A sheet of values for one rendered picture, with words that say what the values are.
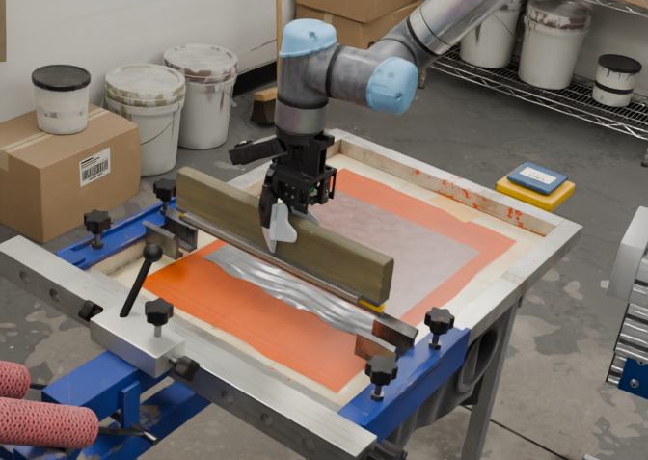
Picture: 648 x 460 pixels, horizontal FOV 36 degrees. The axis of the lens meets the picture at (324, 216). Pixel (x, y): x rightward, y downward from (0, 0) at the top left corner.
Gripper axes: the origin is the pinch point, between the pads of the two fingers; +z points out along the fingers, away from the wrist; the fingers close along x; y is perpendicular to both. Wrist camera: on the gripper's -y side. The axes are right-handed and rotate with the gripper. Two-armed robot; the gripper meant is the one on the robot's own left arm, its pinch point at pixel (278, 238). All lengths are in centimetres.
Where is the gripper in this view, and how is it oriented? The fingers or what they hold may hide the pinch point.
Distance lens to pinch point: 155.3
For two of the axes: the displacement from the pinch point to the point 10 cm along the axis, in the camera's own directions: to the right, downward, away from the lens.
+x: 5.8, -3.5, 7.3
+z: -1.0, 8.6, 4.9
